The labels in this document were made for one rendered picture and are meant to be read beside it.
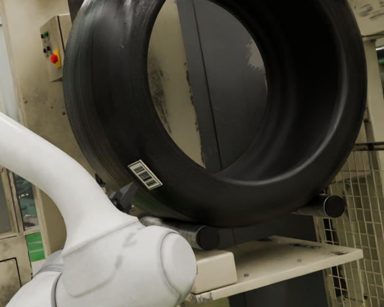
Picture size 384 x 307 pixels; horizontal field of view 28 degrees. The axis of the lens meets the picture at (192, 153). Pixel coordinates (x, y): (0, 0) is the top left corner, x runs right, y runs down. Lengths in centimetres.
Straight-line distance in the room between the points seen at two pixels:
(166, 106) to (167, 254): 94
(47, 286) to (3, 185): 112
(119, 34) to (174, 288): 60
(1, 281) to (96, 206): 115
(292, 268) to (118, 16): 58
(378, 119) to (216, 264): 74
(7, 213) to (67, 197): 116
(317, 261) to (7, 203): 91
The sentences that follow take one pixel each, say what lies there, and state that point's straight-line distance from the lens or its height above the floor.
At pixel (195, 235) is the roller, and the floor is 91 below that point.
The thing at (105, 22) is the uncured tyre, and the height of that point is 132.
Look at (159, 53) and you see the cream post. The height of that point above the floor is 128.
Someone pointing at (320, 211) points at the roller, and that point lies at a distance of 154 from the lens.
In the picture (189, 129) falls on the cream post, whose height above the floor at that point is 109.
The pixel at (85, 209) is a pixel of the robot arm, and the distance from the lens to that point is 91.
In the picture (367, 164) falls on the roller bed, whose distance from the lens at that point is 195.
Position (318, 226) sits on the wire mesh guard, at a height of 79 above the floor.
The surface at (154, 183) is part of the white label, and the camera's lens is 136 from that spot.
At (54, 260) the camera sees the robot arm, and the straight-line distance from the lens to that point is 107.
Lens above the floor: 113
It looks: 3 degrees down
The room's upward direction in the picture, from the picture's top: 10 degrees counter-clockwise
